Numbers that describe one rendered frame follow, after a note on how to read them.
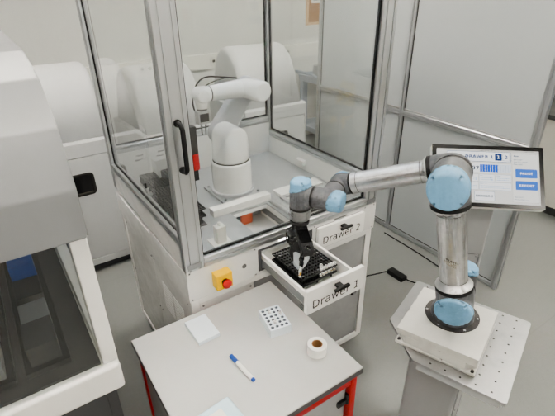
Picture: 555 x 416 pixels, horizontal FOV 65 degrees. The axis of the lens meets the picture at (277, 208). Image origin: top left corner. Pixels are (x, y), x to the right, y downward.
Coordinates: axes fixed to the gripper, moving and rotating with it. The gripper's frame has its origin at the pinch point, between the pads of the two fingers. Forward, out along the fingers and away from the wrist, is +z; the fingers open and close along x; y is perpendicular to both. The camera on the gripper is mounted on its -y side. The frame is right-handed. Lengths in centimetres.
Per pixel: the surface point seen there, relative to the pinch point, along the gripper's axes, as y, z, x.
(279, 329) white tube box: -9.5, 19.0, 11.9
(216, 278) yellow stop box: 13.9, 7.8, 29.7
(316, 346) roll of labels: -19.7, 21.1, 1.3
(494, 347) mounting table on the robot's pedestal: -41, 22, -59
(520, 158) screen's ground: 24, -17, -124
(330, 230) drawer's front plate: 32.3, 8.5, -28.1
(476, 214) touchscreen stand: 27, 12, -107
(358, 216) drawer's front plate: 37, 7, -45
